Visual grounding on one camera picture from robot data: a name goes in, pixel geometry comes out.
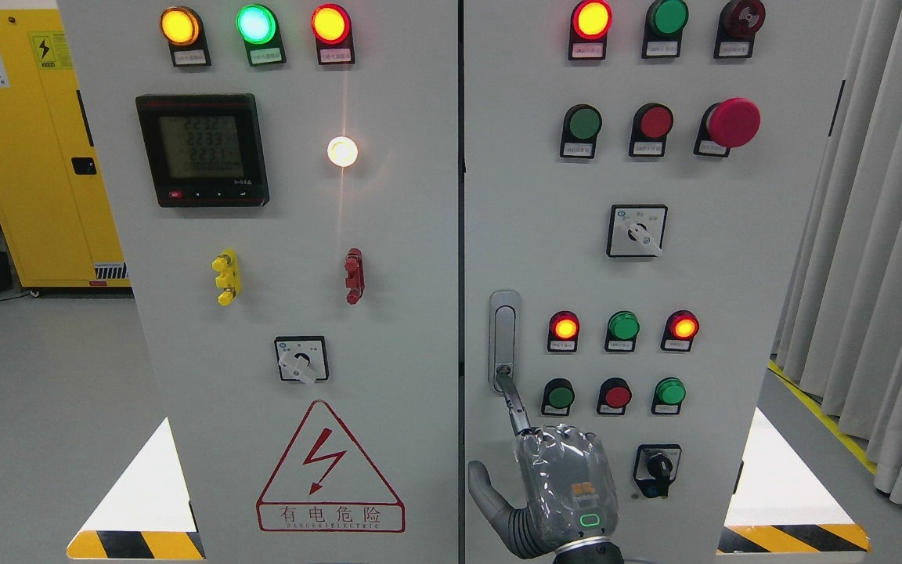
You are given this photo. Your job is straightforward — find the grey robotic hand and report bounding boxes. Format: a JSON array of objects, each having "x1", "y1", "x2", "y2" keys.
[{"x1": 467, "y1": 375, "x2": 619, "y2": 559}]

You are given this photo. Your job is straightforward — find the silver door handle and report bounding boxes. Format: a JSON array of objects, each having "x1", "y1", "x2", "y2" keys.
[{"x1": 488, "y1": 290, "x2": 521, "y2": 393}]

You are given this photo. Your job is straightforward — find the right cabinet door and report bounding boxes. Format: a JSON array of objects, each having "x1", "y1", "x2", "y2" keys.
[{"x1": 461, "y1": 1, "x2": 865, "y2": 563}]

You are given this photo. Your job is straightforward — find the cabinet door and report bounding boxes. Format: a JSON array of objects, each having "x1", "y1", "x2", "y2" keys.
[
  {"x1": 461, "y1": 1, "x2": 865, "y2": 563},
  {"x1": 58, "y1": 1, "x2": 464, "y2": 563}
]

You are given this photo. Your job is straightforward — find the left cabinet door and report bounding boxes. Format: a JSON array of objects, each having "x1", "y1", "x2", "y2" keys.
[{"x1": 58, "y1": 1, "x2": 464, "y2": 563}]

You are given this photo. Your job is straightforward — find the green push button lower left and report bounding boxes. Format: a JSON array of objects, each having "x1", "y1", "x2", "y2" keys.
[{"x1": 540, "y1": 378, "x2": 574, "y2": 415}]

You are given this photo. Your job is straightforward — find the green push button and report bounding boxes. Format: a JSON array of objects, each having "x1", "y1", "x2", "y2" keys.
[
  {"x1": 559, "y1": 103, "x2": 603, "y2": 160},
  {"x1": 540, "y1": 378, "x2": 574, "y2": 415},
  {"x1": 651, "y1": 376, "x2": 687, "y2": 415}
]

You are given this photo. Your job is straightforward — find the red push button lower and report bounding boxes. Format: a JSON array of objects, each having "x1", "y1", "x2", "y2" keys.
[{"x1": 597, "y1": 376, "x2": 631, "y2": 415}]

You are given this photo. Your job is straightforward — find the red push button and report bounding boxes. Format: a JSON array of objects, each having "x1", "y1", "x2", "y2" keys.
[
  {"x1": 597, "y1": 376, "x2": 631, "y2": 415},
  {"x1": 629, "y1": 103, "x2": 673, "y2": 157}
]

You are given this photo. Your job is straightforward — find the green push button lower right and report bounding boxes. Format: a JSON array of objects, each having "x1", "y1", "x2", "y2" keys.
[{"x1": 651, "y1": 376, "x2": 687, "y2": 415}]

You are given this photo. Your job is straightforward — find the red lit light middle left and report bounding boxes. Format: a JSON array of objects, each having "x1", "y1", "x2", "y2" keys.
[{"x1": 547, "y1": 310, "x2": 580, "y2": 353}]

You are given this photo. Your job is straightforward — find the red lit light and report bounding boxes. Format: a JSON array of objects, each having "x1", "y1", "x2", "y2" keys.
[
  {"x1": 547, "y1": 310, "x2": 580, "y2": 353},
  {"x1": 567, "y1": 1, "x2": 613, "y2": 61},
  {"x1": 661, "y1": 309, "x2": 699, "y2": 353}
]

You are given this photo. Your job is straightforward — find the green light middle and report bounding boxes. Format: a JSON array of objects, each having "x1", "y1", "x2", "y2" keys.
[{"x1": 604, "y1": 310, "x2": 640, "y2": 353}]

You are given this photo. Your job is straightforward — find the red lit light middle right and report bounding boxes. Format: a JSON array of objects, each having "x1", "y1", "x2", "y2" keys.
[{"x1": 661, "y1": 309, "x2": 699, "y2": 353}]

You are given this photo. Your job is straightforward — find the red danger warning sticker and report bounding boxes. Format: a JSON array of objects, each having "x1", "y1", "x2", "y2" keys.
[{"x1": 255, "y1": 400, "x2": 406, "y2": 533}]

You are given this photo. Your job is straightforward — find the red terminal block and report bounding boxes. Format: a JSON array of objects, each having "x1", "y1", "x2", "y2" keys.
[{"x1": 344, "y1": 248, "x2": 365, "y2": 305}]

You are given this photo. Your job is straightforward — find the grey curtain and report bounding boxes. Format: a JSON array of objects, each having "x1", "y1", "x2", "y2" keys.
[{"x1": 774, "y1": 1, "x2": 902, "y2": 504}]

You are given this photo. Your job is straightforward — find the green push button upper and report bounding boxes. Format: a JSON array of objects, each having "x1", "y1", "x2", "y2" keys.
[{"x1": 559, "y1": 103, "x2": 603, "y2": 160}]

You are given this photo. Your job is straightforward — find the red push button upper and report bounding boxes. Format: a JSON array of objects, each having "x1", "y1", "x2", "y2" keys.
[{"x1": 629, "y1": 103, "x2": 673, "y2": 157}]

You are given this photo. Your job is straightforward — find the red emergency stop button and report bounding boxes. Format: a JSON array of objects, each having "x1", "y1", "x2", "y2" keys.
[{"x1": 692, "y1": 97, "x2": 761, "y2": 157}]

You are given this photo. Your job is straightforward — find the yellow terminal block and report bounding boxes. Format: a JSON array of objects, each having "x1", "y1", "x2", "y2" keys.
[{"x1": 211, "y1": 248, "x2": 241, "y2": 306}]

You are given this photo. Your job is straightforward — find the white lit indicator light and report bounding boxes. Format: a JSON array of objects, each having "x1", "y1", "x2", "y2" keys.
[{"x1": 327, "y1": 136, "x2": 360, "y2": 168}]

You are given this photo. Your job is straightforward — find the green light top right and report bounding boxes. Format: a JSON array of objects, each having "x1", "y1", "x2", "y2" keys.
[{"x1": 641, "y1": 0, "x2": 690, "y2": 60}]

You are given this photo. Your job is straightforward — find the red lit light top right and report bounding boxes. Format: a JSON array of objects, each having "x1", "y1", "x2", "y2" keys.
[{"x1": 567, "y1": 1, "x2": 613, "y2": 61}]

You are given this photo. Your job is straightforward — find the black digital power meter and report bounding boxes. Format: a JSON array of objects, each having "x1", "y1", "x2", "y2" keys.
[{"x1": 135, "y1": 93, "x2": 269, "y2": 208}]

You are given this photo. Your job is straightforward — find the dark red buzzer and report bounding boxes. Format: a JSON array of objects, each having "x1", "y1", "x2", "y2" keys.
[{"x1": 713, "y1": 0, "x2": 767, "y2": 60}]

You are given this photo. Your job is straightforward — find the red indicator light top left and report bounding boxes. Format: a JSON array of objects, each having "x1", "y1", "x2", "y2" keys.
[{"x1": 311, "y1": 3, "x2": 355, "y2": 65}]

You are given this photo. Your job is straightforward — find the green indicator light top left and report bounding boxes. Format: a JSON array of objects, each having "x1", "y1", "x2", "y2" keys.
[{"x1": 236, "y1": 4, "x2": 287, "y2": 67}]

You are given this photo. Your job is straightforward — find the yellow indicator light top left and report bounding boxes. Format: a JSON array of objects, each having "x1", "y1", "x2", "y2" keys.
[{"x1": 160, "y1": 5, "x2": 211, "y2": 67}]

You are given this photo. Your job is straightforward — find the yellow safety cabinet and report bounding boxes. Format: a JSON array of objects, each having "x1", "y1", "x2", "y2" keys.
[{"x1": 0, "y1": 9, "x2": 130, "y2": 290}]

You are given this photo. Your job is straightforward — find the black key switch bottom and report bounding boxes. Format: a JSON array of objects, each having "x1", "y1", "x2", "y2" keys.
[{"x1": 633, "y1": 443, "x2": 681, "y2": 497}]

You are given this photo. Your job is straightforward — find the right upper rotary selector switch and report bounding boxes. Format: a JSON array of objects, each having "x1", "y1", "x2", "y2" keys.
[{"x1": 606, "y1": 204, "x2": 667, "y2": 258}]

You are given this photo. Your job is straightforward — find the rotary selector switch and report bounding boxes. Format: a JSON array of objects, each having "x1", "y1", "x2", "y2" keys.
[
  {"x1": 606, "y1": 204, "x2": 667, "y2": 258},
  {"x1": 273, "y1": 336, "x2": 330, "y2": 385}
]

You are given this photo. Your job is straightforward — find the left rotary selector switch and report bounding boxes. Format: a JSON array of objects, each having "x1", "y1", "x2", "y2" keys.
[{"x1": 273, "y1": 336, "x2": 330, "y2": 385}]

